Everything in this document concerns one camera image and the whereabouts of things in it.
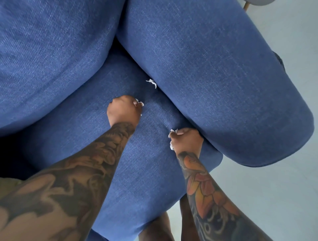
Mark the person's left hand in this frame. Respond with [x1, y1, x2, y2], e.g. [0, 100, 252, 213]
[107, 95, 143, 129]

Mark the person's right hand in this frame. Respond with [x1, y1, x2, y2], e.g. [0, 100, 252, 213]
[168, 128, 204, 158]

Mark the blue fabric sofa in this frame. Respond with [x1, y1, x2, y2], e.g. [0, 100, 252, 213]
[0, 0, 315, 241]

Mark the black trash bin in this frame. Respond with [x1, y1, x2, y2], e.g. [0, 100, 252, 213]
[272, 51, 286, 72]

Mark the yellow throw pillow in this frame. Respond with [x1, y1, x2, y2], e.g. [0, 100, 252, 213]
[0, 177, 23, 199]

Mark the person's left forearm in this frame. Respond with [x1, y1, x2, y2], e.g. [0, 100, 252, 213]
[0, 122, 136, 241]

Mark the person's right forearm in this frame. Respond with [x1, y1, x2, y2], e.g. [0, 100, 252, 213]
[176, 151, 274, 241]

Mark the person's right leg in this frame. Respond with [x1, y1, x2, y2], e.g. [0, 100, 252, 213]
[179, 193, 200, 241]

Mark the person's leg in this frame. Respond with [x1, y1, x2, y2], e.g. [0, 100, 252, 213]
[179, 193, 200, 241]
[138, 211, 174, 241]

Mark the blue sofa back cushion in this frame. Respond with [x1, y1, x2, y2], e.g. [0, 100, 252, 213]
[0, 0, 126, 137]

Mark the person's left leg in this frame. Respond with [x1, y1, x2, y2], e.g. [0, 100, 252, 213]
[138, 211, 174, 241]

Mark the grey shell chair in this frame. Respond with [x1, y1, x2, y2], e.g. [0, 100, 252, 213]
[243, 0, 276, 12]

